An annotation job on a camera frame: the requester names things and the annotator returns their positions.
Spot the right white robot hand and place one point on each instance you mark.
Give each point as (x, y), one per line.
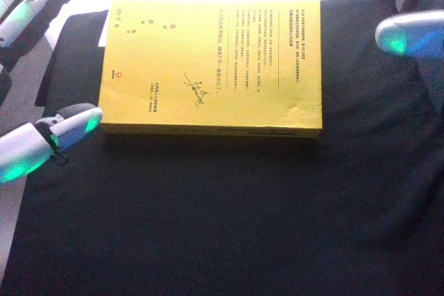
(416, 32)

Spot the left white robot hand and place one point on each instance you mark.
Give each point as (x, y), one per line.
(24, 147)

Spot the yellow book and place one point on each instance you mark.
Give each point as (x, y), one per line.
(208, 67)

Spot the black table cloth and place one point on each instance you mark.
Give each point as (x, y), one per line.
(222, 213)

